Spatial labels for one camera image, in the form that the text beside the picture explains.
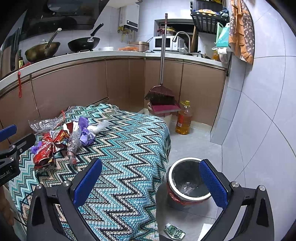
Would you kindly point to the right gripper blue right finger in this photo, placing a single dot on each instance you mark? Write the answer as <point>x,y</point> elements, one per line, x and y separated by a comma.
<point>227,195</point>

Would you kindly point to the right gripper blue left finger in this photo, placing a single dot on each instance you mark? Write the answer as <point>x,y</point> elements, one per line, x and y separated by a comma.
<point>73,194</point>

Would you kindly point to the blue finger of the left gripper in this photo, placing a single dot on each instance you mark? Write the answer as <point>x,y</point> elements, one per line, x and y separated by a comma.
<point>22,145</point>
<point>7,132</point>

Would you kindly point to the red snack wrapper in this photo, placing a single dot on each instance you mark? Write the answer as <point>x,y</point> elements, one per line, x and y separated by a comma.
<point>52,143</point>

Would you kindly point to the clear plastic bag red strip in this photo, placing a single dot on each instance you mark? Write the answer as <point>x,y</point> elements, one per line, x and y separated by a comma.
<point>43,126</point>

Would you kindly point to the crushed clear plastic bottle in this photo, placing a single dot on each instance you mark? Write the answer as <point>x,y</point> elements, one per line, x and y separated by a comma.
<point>72,146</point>

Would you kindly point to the purple plastic bag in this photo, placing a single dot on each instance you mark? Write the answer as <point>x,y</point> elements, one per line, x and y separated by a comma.
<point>86,137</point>

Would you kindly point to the white paper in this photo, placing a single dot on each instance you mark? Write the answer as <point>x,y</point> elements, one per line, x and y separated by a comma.
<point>98,128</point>

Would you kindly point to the white rimmed trash bin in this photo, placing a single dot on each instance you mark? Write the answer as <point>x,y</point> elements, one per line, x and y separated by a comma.
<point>184,182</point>

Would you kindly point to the beige trash bucket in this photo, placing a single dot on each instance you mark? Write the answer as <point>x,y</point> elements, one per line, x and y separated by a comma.
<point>165,116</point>

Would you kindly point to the person left hand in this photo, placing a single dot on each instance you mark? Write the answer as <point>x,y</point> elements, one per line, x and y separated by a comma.
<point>5,208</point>

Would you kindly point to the red hanging tag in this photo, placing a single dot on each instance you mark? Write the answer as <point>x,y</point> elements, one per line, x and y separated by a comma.
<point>19,85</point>

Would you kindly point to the green wrapper on floor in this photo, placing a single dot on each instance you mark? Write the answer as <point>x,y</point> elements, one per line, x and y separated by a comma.
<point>174,232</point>

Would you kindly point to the zigzag patterned blue cloth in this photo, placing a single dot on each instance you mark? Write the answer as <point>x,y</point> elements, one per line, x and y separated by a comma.
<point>134,150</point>

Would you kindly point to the cooking oil bottle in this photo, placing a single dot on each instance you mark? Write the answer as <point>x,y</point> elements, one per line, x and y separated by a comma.
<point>184,118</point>

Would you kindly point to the brass wok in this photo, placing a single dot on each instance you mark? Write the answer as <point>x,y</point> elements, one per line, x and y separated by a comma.
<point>45,50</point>

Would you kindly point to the maroon dustpan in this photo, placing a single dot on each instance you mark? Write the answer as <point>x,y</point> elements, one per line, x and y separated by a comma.
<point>165,104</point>

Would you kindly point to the black frying pan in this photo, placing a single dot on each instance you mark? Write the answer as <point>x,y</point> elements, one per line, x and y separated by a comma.
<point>86,43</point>

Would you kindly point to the black range hood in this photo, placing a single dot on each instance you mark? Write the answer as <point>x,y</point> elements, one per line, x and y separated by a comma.
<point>41,17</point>

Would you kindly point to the teal hanging bag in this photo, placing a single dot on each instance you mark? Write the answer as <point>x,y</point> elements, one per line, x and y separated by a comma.
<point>222,36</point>

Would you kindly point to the orange patterned hanging cloth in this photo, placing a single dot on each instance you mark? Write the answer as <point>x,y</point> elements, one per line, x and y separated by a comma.
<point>241,33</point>

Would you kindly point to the rice cooker pot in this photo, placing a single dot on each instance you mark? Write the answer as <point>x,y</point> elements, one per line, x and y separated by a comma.
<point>138,46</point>

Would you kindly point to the white water heater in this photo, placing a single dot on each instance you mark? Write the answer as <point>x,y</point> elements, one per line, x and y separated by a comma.
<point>129,16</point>

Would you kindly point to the black dish rack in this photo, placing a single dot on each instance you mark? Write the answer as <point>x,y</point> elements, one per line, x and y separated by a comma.
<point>208,15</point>

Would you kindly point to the maroon broom with metal handle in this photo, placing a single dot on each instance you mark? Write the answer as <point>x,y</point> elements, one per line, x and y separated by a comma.
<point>160,90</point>

